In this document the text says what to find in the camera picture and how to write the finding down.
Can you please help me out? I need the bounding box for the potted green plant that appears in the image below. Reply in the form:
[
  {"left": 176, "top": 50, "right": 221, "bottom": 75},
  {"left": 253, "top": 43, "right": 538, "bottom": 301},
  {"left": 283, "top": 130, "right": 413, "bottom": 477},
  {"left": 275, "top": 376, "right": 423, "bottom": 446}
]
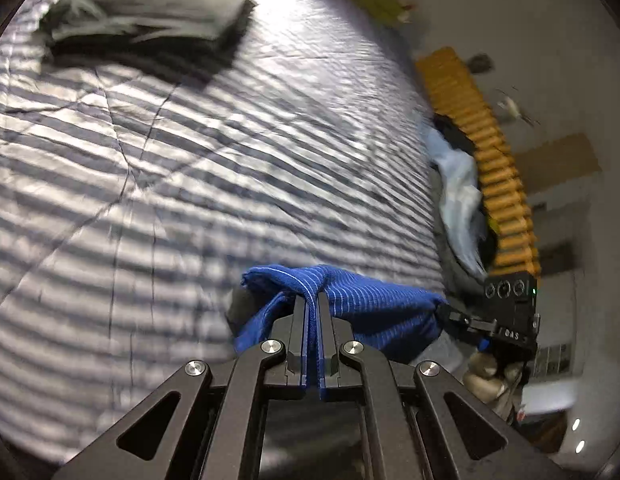
[{"left": 492, "top": 85, "right": 541, "bottom": 128}]

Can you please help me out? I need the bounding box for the blue striped garment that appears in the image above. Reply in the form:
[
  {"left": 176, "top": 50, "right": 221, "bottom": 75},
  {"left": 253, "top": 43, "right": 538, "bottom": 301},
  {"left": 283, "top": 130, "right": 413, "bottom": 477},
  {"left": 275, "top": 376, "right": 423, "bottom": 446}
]
[{"left": 233, "top": 263, "right": 448, "bottom": 363}]

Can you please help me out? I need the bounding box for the light blue garment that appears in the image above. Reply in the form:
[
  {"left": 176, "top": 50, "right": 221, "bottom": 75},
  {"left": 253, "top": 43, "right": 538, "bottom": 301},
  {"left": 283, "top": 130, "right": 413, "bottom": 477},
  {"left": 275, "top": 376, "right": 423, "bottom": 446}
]
[{"left": 422, "top": 127, "right": 488, "bottom": 278}]

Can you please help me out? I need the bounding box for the grey garment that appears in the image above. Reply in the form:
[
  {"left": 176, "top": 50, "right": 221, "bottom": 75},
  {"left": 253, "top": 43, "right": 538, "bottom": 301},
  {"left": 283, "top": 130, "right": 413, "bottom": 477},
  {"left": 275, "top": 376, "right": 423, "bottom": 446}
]
[{"left": 430, "top": 160, "right": 491, "bottom": 301}]

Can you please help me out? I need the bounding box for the dark ceramic vase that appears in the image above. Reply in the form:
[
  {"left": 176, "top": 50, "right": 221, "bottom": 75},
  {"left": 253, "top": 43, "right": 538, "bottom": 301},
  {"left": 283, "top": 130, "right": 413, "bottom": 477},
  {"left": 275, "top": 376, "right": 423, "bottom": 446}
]
[{"left": 467, "top": 53, "right": 496, "bottom": 75}]

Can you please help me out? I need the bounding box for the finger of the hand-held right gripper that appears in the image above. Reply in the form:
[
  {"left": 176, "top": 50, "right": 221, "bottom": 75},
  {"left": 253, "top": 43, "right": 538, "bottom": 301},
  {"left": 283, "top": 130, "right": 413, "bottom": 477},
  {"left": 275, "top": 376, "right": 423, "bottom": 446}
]
[{"left": 436, "top": 302, "right": 495, "bottom": 352}]

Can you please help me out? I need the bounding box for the folded dark cloth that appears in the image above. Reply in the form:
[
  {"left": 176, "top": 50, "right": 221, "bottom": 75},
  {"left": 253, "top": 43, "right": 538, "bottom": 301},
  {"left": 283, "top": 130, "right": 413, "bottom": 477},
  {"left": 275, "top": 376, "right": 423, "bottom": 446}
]
[{"left": 37, "top": 0, "right": 258, "bottom": 86}]

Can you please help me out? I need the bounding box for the person's right hand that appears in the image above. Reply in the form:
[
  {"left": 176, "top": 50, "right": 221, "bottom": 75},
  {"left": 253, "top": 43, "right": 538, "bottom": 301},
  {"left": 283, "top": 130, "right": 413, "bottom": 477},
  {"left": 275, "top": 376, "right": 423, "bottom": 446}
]
[{"left": 462, "top": 351, "right": 530, "bottom": 423}]

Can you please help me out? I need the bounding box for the black garment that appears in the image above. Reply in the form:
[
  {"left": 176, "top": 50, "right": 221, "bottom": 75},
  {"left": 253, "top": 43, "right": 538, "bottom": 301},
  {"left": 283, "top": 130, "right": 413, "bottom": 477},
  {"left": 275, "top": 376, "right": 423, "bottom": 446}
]
[{"left": 432, "top": 114, "right": 478, "bottom": 158}]

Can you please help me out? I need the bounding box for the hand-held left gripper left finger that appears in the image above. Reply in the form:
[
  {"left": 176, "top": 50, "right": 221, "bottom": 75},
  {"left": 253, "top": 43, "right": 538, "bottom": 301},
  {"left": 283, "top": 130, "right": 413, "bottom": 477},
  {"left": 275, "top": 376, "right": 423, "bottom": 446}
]
[{"left": 50, "top": 294, "right": 311, "bottom": 480}]

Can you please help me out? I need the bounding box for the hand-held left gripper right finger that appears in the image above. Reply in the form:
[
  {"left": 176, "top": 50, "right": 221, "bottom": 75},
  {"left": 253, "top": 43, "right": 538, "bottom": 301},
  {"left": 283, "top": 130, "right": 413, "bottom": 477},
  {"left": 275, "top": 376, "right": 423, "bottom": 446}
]
[{"left": 315, "top": 291, "right": 583, "bottom": 480}]

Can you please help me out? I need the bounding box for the wooden slatted bed rail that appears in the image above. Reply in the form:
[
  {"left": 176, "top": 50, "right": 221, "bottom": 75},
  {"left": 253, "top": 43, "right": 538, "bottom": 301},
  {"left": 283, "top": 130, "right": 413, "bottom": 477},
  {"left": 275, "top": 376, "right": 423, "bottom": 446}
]
[{"left": 414, "top": 46, "right": 542, "bottom": 281}]

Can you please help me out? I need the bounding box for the striped quilted blanket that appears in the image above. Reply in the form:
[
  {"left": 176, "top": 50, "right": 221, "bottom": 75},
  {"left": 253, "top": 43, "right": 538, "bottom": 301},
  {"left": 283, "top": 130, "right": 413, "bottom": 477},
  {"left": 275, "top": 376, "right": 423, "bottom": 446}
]
[{"left": 0, "top": 0, "right": 448, "bottom": 466}]

